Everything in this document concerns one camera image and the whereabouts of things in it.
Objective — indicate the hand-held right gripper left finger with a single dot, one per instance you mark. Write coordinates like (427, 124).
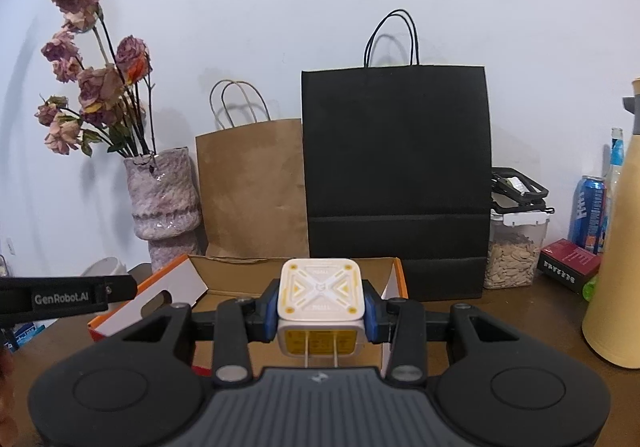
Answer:
(270, 314)

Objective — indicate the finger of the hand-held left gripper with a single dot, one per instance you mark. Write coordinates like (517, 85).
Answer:
(122, 287)

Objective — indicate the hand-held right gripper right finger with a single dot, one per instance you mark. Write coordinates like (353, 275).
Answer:
(371, 317)

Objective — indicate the white cube charger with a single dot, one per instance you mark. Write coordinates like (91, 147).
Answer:
(320, 292)

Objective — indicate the orange cardboard box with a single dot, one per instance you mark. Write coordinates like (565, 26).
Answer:
(230, 277)

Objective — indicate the white round object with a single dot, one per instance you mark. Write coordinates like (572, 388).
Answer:
(105, 268)

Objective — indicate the blue packet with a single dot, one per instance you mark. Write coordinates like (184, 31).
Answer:
(27, 334)

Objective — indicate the pink mottled ceramic vase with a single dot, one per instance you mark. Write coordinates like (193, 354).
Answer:
(162, 202)

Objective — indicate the brown paper bag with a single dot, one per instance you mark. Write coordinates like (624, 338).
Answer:
(250, 187)

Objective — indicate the black paper bag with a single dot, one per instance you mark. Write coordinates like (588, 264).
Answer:
(395, 167)

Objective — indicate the clear container of seeds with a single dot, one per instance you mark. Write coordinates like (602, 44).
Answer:
(512, 257)

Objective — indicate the black plastic frames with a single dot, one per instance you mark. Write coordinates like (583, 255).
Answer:
(520, 189)

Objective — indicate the dried rose bouquet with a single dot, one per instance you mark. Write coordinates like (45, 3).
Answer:
(95, 87)

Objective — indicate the red small box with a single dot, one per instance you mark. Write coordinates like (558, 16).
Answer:
(567, 262)

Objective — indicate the green small object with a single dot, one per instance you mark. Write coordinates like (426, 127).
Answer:
(591, 288)

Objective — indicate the blue drink can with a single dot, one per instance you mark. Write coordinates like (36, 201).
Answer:
(586, 212)

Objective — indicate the cream thermos jug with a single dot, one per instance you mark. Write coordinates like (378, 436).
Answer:
(617, 252)

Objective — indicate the bottle with blue label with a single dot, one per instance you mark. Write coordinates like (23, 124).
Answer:
(615, 162)

